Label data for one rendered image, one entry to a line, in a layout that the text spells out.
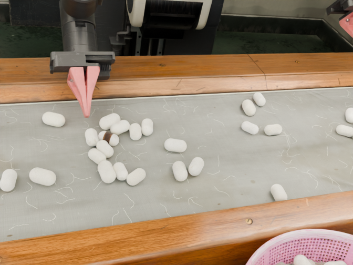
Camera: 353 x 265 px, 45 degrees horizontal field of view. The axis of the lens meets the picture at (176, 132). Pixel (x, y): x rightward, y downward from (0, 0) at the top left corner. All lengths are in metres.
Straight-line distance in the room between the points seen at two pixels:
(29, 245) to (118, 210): 0.13
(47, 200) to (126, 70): 0.33
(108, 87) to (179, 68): 0.16
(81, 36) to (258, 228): 0.41
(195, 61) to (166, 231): 0.45
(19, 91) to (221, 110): 0.36
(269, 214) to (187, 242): 0.13
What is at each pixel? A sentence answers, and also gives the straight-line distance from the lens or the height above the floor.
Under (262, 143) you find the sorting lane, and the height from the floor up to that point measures 0.74.
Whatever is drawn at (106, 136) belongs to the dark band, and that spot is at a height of 0.76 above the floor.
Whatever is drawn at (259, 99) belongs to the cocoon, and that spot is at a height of 0.76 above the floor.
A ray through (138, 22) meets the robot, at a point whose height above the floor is 0.67.
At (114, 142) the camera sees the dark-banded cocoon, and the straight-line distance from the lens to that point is 0.67.
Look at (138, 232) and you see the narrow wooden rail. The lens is 0.53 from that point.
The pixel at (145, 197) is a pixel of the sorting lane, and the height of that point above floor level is 0.74.
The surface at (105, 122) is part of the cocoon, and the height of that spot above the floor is 0.76.
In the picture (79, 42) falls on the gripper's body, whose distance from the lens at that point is 0.73.
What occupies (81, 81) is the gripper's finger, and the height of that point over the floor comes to 0.81.
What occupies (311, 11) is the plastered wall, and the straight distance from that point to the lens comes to 3.24.
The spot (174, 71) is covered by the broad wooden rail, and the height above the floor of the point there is 0.76.
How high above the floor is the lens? 1.18
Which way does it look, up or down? 37 degrees down
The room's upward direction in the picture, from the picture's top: 11 degrees clockwise
